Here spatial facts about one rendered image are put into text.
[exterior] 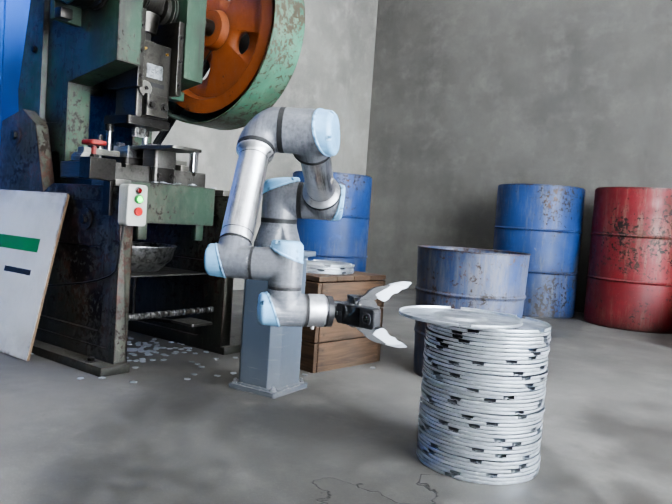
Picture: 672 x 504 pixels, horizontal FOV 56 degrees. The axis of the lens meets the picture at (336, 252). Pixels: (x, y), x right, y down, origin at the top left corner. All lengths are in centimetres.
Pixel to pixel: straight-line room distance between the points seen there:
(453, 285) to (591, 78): 311
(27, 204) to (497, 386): 186
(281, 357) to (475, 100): 377
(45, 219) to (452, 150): 367
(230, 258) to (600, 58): 408
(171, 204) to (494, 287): 119
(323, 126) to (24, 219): 140
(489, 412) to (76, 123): 188
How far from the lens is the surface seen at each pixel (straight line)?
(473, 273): 225
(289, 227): 199
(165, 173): 245
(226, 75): 281
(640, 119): 499
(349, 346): 243
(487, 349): 143
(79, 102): 267
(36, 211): 258
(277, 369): 200
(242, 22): 281
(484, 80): 541
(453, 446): 150
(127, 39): 246
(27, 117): 274
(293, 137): 160
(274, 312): 140
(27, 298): 250
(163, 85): 259
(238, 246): 143
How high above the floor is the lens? 56
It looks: 3 degrees down
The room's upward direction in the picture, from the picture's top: 4 degrees clockwise
